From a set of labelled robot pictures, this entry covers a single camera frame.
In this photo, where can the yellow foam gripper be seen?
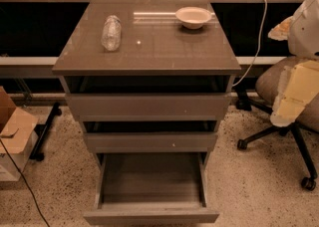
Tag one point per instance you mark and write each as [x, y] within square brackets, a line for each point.
[305, 35]

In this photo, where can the grey middle drawer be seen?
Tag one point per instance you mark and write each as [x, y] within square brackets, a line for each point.
[150, 136]

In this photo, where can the grey drawer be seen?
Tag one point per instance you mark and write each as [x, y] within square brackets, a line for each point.
[150, 136]
[93, 98]
[151, 188]

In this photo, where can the white paper bowl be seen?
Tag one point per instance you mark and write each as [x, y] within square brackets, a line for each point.
[192, 17]

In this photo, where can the black stand foot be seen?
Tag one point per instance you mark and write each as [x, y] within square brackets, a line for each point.
[42, 131]

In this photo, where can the cardboard box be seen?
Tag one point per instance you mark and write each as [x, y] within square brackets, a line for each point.
[17, 131]

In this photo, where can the grey drawer cabinet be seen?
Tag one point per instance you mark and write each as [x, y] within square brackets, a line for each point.
[153, 43]

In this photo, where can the grey top drawer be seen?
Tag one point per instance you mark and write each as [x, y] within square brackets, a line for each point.
[93, 98]

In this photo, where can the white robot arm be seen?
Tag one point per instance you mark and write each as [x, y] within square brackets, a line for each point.
[308, 9]

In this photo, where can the clear plastic bottle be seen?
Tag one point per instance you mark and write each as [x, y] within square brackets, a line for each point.
[111, 35]

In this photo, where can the grey bottom drawer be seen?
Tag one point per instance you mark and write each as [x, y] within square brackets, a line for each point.
[151, 188]

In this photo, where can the brown office chair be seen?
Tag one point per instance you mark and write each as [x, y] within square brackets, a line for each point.
[266, 87]

